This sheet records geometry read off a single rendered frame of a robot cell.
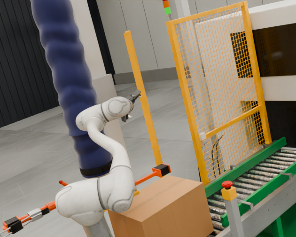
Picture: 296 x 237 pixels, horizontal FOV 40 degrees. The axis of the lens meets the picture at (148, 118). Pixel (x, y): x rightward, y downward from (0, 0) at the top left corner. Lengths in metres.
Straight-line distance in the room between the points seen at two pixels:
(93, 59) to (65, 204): 2.23
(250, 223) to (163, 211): 0.76
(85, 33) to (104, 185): 2.26
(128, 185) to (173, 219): 1.27
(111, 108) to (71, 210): 0.58
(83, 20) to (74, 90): 1.38
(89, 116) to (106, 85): 1.67
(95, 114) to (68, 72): 0.44
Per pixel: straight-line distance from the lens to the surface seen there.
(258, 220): 3.33
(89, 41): 3.72
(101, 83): 3.69
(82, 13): 3.72
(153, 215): 2.74
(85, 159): 2.55
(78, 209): 1.67
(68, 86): 2.44
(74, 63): 2.43
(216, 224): 3.29
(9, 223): 2.50
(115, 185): 1.63
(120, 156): 1.76
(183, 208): 2.92
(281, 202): 3.55
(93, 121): 2.05
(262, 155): 4.25
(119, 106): 2.00
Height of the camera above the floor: 2.16
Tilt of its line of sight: 13 degrees down
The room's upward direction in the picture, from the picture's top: 14 degrees counter-clockwise
